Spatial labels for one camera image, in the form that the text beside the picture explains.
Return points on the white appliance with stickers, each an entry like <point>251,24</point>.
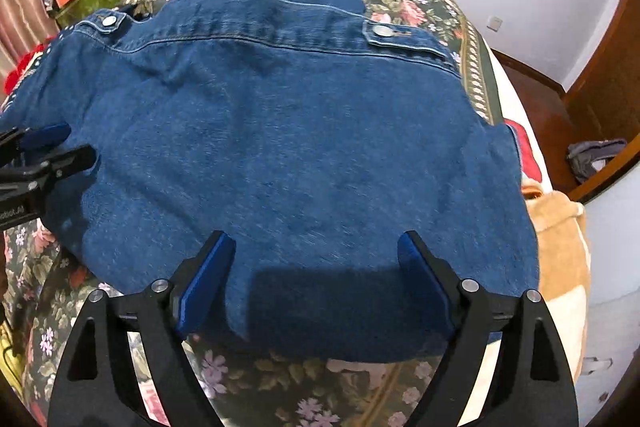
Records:
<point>610,347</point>

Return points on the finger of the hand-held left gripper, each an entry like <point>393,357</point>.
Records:
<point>65,162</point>
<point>45,134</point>

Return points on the white wall outlet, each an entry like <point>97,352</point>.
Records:
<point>495,24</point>

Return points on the grey crumpled cloth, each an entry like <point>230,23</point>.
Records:
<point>595,159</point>

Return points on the beige plush blanket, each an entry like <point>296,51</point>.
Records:
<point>560,247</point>

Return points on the yellow cloth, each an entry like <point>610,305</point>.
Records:
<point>7,352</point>

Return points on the red knitted garment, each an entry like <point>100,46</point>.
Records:
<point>22,67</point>

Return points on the red cloth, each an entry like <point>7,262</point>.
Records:
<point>522,147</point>

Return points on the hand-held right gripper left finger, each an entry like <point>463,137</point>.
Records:
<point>207,277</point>

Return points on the pink striped curtain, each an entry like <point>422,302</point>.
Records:
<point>25,7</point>

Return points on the blue denim jacket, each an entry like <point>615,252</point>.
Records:
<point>280,147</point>

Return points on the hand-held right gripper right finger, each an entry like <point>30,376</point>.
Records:
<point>425,279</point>

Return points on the dark floral blanket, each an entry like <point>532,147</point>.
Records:
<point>400,2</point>

